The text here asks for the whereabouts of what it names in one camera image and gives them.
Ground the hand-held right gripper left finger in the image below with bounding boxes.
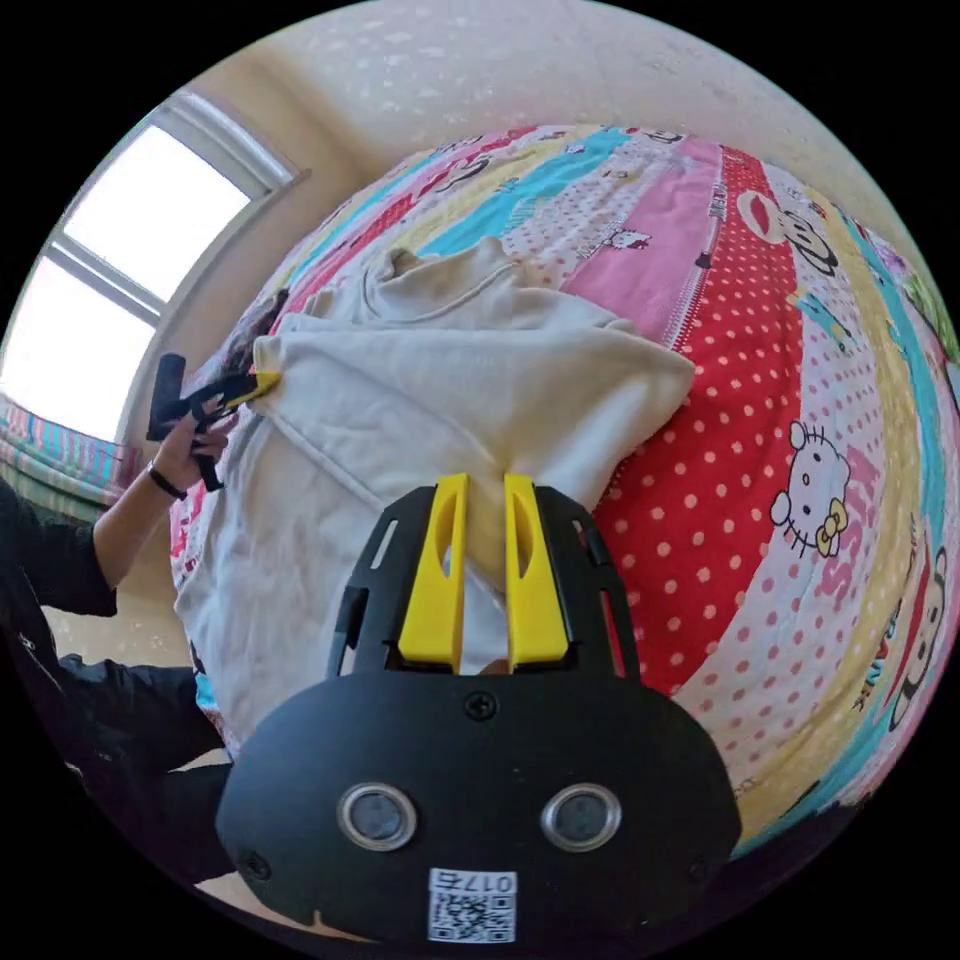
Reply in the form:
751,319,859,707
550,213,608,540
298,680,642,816
397,473,471,670

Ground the person's left forearm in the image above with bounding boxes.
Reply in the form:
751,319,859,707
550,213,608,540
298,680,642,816
91,461,190,591

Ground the window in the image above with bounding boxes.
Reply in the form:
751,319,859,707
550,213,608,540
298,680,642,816
0,89,313,451

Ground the person's left hand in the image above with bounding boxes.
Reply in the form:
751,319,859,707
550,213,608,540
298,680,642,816
149,408,243,490

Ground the bed with cartoon print quilt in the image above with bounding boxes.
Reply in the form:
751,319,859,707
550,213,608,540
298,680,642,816
167,123,958,864

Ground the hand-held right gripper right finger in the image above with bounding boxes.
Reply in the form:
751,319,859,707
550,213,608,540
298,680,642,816
503,473,569,673

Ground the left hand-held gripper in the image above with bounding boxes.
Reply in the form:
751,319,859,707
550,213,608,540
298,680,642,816
163,368,283,494

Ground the person's body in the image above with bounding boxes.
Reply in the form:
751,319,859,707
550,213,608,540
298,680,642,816
0,479,243,895

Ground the white jacket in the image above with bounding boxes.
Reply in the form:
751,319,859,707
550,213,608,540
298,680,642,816
173,236,697,745

